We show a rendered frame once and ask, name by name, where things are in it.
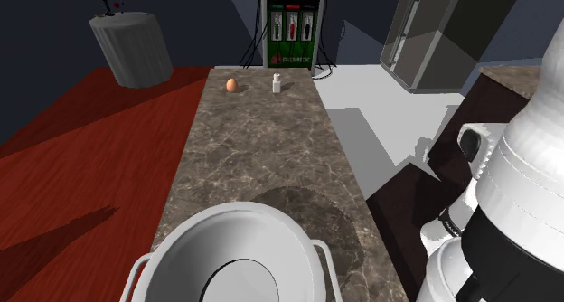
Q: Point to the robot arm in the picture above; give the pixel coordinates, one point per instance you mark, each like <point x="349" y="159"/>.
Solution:
<point x="524" y="195"/>

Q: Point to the white salt shaker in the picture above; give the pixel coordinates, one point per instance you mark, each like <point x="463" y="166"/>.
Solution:
<point x="276" y="83"/>

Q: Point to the brown egg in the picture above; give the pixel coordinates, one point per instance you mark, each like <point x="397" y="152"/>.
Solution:
<point x="232" y="85"/>

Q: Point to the large white pot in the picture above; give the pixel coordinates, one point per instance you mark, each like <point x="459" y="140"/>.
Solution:
<point x="246" y="252"/>

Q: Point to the green fuel pump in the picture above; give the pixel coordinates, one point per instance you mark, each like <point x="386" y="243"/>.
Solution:
<point x="292" y="28"/>

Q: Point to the round table with grey cloth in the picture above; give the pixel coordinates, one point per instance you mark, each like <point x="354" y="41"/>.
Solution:
<point x="132" y="50"/>

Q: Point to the grey refrigerator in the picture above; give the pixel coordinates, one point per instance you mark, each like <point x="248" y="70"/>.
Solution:
<point x="440" y="32"/>

